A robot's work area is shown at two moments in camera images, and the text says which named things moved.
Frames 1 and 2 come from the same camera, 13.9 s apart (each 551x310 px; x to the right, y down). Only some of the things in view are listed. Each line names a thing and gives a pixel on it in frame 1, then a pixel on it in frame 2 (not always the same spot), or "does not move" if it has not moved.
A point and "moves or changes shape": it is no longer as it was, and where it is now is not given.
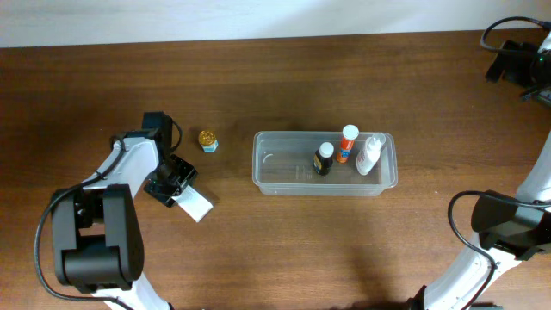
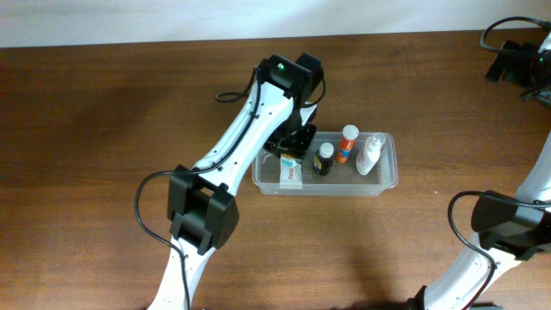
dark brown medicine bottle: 323,159 does not move
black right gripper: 521,55 does not move
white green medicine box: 193,203 moves or changes shape
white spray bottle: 369,154 does not move
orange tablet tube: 349,133 does not move
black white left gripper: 164,195 to 298,147
